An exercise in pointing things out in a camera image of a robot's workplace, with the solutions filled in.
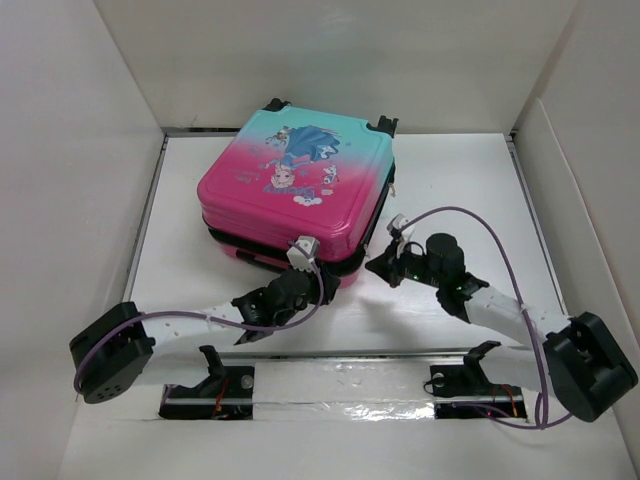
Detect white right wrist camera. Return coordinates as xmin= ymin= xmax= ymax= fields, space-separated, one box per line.
xmin=387 ymin=214 xmax=414 ymax=258

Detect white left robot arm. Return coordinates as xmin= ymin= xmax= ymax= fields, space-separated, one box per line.
xmin=69 ymin=264 xmax=341 ymax=404

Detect pink and teal suitcase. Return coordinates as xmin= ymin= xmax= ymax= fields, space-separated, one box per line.
xmin=197 ymin=98 xmax=398 ymax=288

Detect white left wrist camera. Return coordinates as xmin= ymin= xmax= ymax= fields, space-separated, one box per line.
xmin=286 ymin=236 xmax=319 ymax=272

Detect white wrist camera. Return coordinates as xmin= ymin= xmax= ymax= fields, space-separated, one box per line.
xmin=387 ymin=214 xmax=414 ymax=258
xmin=286 ymin=236 xmax=319 ymax=272

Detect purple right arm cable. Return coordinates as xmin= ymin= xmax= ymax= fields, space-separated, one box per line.
xmin=399 ymin=206 xmax=574 ymax=431

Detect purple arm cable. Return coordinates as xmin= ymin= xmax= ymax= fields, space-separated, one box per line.
xmin=72 ymin=244 xmax=329 ymax=401
xmin=399 ymin=206 xmax=574 ymax=431

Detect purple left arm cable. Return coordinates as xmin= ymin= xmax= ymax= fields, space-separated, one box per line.
xmin=72 ymin=244 xmax=329 ymax=401

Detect metal base rail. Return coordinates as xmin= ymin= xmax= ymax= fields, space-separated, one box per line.
xmin=72 ymin=349 xmax=531 ymax=421

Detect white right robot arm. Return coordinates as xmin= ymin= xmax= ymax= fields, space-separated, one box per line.
xmin=365 ymin=233 xmax=639 ymax=422

